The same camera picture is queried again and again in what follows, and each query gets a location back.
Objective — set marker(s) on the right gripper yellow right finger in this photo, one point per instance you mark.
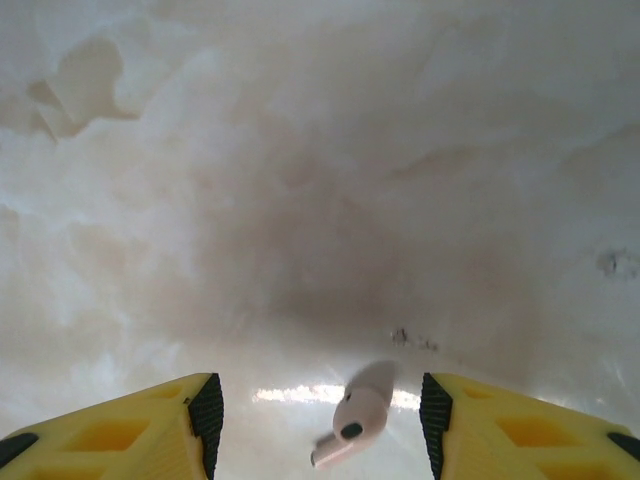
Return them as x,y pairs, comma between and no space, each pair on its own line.
525,440

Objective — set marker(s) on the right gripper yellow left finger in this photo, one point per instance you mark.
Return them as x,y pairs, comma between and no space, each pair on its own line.
100,440

